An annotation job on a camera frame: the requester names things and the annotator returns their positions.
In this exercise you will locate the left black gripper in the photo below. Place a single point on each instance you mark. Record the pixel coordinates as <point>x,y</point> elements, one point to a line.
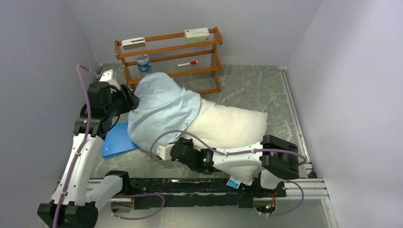
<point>130,101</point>

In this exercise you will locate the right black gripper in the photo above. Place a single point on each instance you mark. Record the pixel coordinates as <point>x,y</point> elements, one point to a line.
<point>188,142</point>

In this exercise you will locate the light blue pillowcase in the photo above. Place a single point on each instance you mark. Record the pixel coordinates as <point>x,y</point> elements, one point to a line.
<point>165,109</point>

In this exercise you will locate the white pillow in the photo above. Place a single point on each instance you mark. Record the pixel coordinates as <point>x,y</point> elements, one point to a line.
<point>228,127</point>

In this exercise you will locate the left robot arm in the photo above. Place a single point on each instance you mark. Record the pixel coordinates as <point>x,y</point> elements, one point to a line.
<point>71,205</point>

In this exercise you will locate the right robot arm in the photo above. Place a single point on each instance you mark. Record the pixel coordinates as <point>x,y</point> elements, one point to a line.
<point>278,159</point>

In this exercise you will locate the blue flat board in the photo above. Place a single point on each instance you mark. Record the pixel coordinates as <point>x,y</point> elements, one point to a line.
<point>117,141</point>

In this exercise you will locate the white eraser block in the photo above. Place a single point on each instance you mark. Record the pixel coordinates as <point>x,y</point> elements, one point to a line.
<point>133,43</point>

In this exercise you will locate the red capped white marker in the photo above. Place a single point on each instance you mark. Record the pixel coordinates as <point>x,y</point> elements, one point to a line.
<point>188,63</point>

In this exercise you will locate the wooden shelf rack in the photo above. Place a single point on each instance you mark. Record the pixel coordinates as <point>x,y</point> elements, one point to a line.
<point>166,51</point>

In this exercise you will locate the white box with red label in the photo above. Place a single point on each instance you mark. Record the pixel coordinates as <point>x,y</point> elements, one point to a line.
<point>197,35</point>

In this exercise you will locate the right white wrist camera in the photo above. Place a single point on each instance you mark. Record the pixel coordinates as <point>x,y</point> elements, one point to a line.
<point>164,152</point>

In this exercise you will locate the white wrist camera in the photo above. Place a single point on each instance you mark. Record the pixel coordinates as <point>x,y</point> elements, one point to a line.
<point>110,77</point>
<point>164,152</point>

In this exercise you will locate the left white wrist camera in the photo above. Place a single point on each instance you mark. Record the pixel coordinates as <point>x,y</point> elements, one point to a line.
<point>110,77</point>

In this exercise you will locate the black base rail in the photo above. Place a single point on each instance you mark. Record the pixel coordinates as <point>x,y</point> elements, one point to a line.
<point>209,192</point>

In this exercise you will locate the aluminium table edge rail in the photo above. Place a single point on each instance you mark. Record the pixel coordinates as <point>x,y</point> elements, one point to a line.
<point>313,188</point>

